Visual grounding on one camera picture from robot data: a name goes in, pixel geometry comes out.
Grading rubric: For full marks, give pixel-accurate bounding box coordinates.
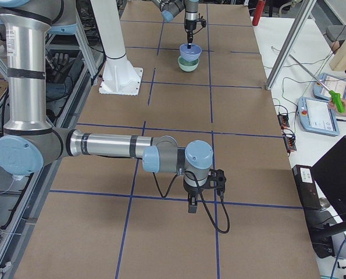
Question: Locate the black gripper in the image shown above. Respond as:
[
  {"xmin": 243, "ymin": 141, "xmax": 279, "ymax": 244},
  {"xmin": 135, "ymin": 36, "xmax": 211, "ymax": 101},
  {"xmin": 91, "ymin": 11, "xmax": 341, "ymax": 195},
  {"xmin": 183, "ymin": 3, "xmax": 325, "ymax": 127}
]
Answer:
[
  {"xmin": 184, "ymin": 19, "xmax": 196, "ymax": 48},
  {"xmin": 183, "ymin": 180, "xmax": 202, "ymax": 213}
]

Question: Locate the blue bowl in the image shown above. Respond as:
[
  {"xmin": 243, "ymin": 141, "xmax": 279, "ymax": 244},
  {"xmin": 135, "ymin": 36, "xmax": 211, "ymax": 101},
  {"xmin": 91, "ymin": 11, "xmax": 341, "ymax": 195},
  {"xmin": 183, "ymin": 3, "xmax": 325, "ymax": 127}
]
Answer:
[{"xmin": 179, "ymin": 44, "xmax": 202, "ymax": 62}]

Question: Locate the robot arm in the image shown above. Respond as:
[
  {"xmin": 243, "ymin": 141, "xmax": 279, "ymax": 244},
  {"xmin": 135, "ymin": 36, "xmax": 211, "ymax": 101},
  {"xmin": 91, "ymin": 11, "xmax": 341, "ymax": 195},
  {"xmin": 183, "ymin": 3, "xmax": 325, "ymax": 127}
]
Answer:
[
  {"xmin": 152, "ymin": 0, "xmax": 200, "ymax": 49},
  {"xmin": 0, "ymin": 1, "xmax": 214, "ymax": 213}
]

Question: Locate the green bowl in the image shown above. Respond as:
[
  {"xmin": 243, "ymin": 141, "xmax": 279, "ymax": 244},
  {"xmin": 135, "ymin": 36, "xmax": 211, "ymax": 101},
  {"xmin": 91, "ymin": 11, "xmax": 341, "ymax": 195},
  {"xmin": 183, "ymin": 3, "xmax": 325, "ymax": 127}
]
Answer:
[{"xmin": 177, "ymin": 56, "xmax": 199, "ymax": 72}]

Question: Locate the person hand holding grabber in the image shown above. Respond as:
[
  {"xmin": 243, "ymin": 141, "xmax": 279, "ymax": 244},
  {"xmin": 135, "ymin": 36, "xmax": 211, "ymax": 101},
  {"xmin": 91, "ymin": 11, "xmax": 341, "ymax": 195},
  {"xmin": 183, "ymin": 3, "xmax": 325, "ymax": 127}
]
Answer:
[{"xmin": 327, "ymin": 98, "xmax": 346, "ymax": 115}]

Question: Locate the brown paper table cover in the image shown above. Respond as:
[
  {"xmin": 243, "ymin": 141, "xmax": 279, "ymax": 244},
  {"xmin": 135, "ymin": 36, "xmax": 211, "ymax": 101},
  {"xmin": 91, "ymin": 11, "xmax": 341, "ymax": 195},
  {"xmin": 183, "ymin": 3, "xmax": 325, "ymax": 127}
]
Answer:
[{"xmin": 15, "ymin": 1, "xmax": 319, "ymax": 278}]

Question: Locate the red cylinder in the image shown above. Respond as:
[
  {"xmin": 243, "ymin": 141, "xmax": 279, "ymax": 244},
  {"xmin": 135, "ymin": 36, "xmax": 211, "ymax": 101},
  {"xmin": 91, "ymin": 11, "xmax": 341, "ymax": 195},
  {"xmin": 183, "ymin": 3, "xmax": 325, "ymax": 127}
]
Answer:
[{"xmin": 252, "ymin": 0, "xmax": 266, "ymax": 26}]

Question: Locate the orange black connector block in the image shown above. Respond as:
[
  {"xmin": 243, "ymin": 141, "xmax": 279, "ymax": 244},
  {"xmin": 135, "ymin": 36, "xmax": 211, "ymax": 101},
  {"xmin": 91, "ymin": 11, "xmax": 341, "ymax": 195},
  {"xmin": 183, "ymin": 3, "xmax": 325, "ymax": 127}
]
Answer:
[{"xmin": 275, "ymin": 105, "xmax": 290, "ymax": 128}]

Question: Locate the black computer box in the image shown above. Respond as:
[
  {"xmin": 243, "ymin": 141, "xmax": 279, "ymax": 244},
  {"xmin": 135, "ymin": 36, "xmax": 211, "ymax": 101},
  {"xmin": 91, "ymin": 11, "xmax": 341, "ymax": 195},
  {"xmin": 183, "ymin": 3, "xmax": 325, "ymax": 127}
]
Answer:
[{"xmin": 292, "ymin": 164, "xmax": 346, "ymax": 259}]

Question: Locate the far teach pendant tablet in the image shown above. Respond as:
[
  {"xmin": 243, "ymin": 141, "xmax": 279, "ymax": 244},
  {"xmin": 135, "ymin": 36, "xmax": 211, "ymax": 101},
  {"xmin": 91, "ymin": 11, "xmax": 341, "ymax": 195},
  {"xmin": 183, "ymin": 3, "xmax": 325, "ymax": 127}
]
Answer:
[{"xmin": 313, "ymin": 73, "xmax": 346, "ymax": 100}]

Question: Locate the teach pendant tablet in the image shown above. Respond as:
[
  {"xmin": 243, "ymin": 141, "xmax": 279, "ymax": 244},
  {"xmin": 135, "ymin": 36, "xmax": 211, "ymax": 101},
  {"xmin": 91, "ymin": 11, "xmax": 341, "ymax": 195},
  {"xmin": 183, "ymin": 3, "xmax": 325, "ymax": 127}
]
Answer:
[
  {"xmin": 313, "ymin": 73, "xmax": 346, "ymax": 100},
  {"xmin": 298, "ymin": 96, "xmax": 340, "ymax": 137}
]

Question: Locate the black monitor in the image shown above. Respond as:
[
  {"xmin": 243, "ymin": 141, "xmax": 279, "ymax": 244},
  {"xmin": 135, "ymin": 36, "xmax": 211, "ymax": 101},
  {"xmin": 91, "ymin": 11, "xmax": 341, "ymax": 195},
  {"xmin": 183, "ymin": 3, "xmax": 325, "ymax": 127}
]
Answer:
[{"xmin": 312, "ymin": 135, "xmax": 346, "ymax": 220}]

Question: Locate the near teach pendant tablet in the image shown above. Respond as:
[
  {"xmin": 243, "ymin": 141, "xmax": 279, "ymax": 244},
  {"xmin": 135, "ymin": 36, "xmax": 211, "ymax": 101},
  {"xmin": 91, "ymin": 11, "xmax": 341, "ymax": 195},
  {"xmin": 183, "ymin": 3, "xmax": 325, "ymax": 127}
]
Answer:
[{"xmin": 298, "ymin": 96, "xmax": 340, "ymax": 137}]

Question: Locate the metal reacher grabber tool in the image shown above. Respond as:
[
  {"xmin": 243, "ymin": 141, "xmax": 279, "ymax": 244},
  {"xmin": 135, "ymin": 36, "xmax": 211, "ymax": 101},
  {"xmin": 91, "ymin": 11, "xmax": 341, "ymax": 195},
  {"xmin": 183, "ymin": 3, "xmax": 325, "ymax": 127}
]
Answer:
[{"xmin": 288, "ymin": 54, "xmax": 345, "ymax": 113}]

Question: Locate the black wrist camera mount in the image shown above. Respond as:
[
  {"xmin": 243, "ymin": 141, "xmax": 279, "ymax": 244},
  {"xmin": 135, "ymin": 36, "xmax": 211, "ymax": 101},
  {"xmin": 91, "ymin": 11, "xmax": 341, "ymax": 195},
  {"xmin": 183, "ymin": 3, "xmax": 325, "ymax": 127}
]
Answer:
[{"xmin": 196, "ymin": 16, "xmax": 206, "ymax": 28}]

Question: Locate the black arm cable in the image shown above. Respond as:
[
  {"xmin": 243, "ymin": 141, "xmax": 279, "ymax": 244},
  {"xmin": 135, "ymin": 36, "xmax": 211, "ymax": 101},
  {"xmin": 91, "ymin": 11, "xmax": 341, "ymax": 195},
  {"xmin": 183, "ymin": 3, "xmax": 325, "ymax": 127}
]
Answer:
[{"xmin": 152, "ymin": 170, "xmax": 231, "ymax": 234}]

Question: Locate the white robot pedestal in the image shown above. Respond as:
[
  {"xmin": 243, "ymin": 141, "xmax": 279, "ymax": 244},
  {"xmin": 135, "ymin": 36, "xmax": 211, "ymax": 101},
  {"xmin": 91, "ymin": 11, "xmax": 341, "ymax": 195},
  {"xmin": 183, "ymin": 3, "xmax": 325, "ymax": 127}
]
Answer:
[{"xmin": 92, "ymin": 1, "xmax": 143, "ymax": 96}]

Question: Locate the aluminium frame post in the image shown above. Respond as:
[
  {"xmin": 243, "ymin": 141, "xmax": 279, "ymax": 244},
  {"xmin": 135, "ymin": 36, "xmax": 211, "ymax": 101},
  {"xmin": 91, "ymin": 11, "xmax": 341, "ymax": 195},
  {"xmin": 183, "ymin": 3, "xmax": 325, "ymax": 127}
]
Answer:
[{"xmin": 265, "ymin": 0, "xmax": 317, "ymax": 90}]

